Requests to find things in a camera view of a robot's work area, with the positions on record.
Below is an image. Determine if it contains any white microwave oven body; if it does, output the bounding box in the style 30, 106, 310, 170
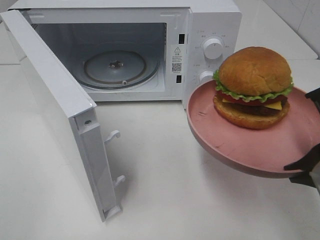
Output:
5, 0, 242, 106

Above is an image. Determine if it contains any pink round plate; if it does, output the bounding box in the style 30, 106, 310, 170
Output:
186, 81, 320, 178

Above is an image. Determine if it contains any glass microwave turntable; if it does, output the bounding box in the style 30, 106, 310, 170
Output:
83, 50, 160, 90

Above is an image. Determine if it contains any white microwave door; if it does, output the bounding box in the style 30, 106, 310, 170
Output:
1, 10, 126, 221

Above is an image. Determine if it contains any upper white power knob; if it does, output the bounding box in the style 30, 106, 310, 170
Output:
202, 36, 224, 60

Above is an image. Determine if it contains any toy burger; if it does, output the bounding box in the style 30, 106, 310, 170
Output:
212, 46, 294, 130

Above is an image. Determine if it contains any white warning label sticker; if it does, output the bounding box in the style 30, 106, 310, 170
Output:
169, 44, 186, 75

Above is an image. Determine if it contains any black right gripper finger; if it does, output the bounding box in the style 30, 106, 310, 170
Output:
283, 144, 320, 193
304, 88, 320, 112

